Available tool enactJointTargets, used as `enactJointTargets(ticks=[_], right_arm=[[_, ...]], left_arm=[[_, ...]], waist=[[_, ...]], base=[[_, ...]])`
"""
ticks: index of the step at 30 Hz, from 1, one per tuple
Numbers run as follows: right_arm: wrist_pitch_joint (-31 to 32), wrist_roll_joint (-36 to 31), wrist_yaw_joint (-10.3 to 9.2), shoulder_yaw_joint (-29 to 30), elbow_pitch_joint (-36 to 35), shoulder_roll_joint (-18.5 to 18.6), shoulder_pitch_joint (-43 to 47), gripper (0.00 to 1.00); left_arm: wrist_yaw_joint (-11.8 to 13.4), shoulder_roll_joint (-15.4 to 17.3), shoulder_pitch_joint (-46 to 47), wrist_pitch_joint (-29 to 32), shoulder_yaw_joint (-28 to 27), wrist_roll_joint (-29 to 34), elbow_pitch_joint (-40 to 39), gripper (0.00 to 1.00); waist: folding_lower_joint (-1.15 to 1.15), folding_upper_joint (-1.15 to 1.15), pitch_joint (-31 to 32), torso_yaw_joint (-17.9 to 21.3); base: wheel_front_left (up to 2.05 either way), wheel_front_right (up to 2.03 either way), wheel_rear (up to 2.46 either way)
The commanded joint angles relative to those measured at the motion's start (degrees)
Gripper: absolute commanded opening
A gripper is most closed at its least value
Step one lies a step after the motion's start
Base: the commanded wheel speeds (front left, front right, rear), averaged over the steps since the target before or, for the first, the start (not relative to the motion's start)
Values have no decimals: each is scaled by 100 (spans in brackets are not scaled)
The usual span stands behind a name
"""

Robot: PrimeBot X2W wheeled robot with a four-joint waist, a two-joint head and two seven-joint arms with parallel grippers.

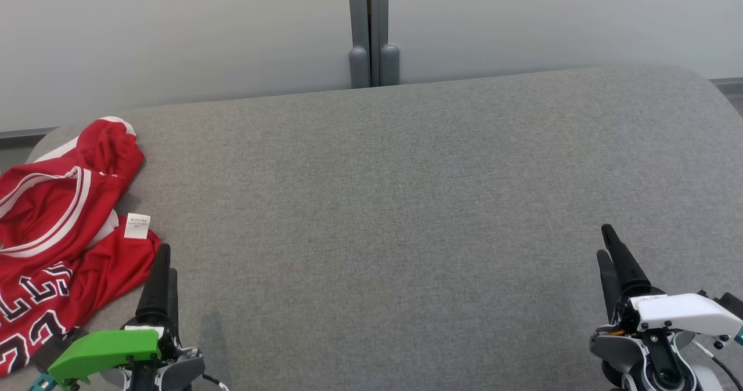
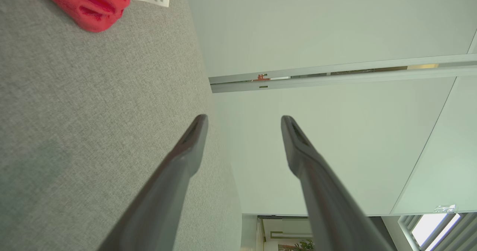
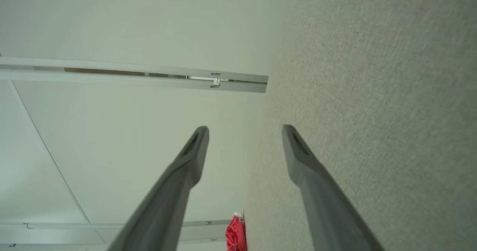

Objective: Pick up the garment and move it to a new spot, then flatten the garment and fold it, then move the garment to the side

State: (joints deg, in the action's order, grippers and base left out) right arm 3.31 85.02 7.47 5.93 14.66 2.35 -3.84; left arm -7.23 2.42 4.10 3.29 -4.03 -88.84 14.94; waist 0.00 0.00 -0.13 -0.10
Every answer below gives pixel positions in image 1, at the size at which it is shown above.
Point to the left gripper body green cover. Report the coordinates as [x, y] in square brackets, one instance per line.
[104, 350]

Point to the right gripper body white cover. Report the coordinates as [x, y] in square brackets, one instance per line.
[679, 314]

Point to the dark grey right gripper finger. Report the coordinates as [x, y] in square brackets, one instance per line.
[627, 269]
[608, 286]

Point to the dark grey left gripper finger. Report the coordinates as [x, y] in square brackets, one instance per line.
[157, 292]
[174, 298]

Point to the red basketball jersey white sleeves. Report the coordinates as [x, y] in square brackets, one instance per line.
[58, 246]

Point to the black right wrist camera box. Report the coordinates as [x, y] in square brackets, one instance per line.
[732, 305]

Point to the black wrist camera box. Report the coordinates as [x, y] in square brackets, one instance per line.
[49, 350]
[732, 305]

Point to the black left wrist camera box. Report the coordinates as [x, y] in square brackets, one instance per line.
[49, 350]

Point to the teal left camera connector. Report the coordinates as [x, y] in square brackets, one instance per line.
[40, 383]

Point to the grey metal partition post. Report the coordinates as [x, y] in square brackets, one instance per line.
[358, 31]
[380, 8]

